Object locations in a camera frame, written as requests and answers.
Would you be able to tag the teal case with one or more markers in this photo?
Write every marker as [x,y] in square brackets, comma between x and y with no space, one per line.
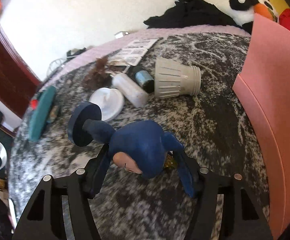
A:
[41,115]

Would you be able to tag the white ribbed plastic cup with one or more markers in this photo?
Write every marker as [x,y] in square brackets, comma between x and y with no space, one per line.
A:
[172,77]

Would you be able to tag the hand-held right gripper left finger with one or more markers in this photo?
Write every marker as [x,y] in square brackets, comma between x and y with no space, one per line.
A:
[97,172]

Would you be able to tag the pink cardboard box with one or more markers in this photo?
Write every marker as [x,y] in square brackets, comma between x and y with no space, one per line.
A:
[272,92]

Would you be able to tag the silver charger plug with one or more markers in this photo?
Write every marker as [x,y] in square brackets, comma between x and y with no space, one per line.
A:
[121,34]

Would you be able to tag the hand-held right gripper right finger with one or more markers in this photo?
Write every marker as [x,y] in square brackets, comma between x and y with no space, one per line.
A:
[186,180]

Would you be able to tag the white cylinder container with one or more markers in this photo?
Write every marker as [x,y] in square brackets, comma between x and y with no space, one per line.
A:
[130,90]

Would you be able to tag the black white penguin plush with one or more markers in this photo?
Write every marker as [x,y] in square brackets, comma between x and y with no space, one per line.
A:
[242,12]

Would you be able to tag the blue metallic tube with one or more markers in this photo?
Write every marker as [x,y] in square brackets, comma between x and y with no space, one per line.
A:
[142,78]

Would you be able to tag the dark wooden door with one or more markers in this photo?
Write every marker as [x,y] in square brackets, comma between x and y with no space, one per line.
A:
[7,67]

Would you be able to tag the black cloth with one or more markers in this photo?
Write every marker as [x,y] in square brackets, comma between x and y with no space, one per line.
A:
[190,12]

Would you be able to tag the brown dried plant clump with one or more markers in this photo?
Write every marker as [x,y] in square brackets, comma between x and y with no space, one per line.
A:
[96,73]

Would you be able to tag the small red object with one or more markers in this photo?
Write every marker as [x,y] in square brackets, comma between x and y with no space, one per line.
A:
[34,103]

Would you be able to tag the blue figurine with round base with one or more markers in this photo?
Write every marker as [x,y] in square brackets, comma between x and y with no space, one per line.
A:
[140,142]

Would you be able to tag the small black device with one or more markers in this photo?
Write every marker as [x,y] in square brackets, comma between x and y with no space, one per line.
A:
[78,52]

